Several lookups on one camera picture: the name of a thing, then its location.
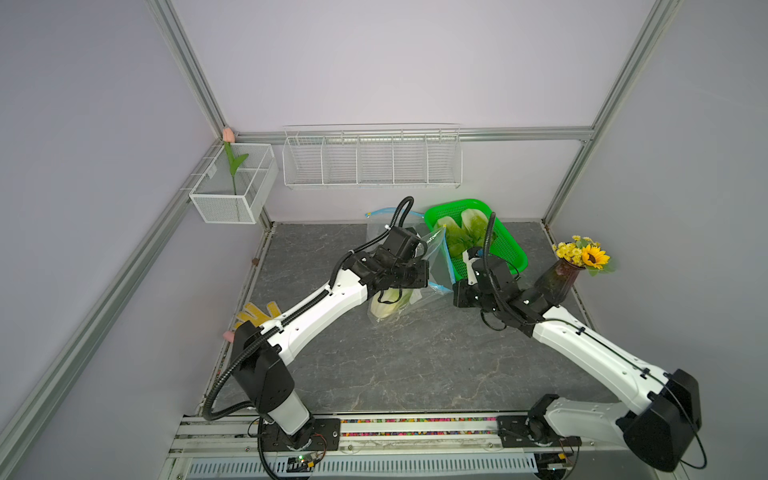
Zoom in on artificial pink tulip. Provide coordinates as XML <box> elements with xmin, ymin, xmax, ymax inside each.
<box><xmin>222</xmin><ymin>127</ymin><xmax>248</xmax><ymax>195</ymax></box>

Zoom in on yellow toy hand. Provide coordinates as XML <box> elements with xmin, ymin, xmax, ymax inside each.
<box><xmin>234</xmin><ymin>301</ymin><xmax>282</xmax><ymax>329</ymax></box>

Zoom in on chinese cabbage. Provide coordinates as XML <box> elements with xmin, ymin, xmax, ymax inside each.
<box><xmin>461</xmin><ymin>209</ymin><xmax>489</xmax><ymax>247</ymax></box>
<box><xmin>435</xmin><ymin>216</ymin><xmax>474</xmax><ymax>259</ymax></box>
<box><xmin>369</xmin><ymin>289</ymin><xmax>413</xmax><ymax>321</ymax></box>

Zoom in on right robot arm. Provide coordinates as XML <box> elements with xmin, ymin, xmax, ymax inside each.
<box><xmin>454</xmin><ymin>215</ymin><xmax>702</xmax><ymax>472</ymax></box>

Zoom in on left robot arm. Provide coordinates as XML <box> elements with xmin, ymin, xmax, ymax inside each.
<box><xmin>202</xmin><ymin>196</ymin><xmax>429</xmax><ymax>437</ymax></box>

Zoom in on white mesh wall basket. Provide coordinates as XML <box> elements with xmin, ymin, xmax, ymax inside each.
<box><xmin>189</xmin><ymin>142</ymin><xmax>279</xmax><ymax>225</ymax></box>

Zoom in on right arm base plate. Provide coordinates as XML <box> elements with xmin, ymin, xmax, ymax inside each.
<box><xmin>496</xmin><ymin>414</ymin><xmax>582</xmax><ymax>450</ymax></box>

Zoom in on dark glass vase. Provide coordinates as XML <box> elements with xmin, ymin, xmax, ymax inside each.
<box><xmin>533</xmin><ymin>259</ymin><xmax>586</xmax><ymax>306</ymax></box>

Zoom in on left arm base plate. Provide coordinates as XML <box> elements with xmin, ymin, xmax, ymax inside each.
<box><xmin>248</xmin><ymin>417</ymin><xmax>341</xmax><ymax>452</ymax></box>

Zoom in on green plastic basket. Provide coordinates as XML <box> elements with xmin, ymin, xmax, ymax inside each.
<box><xmin>424</xmin><ymin>199</ymin><xmax>528</xmax><ymax>281</ymax></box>

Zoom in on yellow sunflower bouquet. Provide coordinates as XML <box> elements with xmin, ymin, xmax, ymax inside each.
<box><xmin>552</xmin><ymin>235</ymin><xmax>616</xmax><ymax>276</ymax></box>

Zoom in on white wire wall shelf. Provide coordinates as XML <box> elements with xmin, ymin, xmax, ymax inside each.
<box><xmin>282</xmin><ymin>124</ymin><xmax>463</xmax><ymax>189</ymax></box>

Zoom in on clear zip-top bag blue seal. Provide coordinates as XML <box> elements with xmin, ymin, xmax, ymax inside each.
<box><xmin>365</xmin><ymin>207</ymin><xmax>430</xmax><ymax>253</ymax></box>

